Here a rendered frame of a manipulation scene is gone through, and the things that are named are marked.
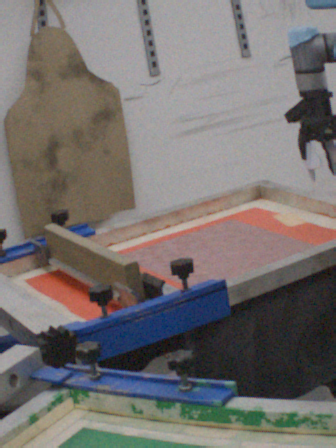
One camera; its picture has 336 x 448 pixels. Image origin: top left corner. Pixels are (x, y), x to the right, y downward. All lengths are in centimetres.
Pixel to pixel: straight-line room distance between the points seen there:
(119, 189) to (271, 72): 95
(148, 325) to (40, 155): 233
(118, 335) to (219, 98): 282
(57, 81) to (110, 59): 28
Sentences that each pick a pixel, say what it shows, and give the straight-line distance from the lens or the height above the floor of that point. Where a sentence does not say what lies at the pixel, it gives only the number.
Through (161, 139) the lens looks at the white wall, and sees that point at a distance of 432.
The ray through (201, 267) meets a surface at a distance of 205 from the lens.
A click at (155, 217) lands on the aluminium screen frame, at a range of 234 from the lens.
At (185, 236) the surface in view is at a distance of 227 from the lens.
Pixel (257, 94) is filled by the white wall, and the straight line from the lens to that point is 456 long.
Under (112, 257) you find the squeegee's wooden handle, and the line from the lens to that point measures 186.
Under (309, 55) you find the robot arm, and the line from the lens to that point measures 216.
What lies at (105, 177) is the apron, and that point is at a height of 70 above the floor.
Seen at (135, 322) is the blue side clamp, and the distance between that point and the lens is 173.
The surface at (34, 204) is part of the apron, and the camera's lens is 404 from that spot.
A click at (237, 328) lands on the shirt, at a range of 194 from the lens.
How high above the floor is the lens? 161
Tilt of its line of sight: 16 degrees down
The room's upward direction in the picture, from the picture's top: 10 degrees counter-clockwise
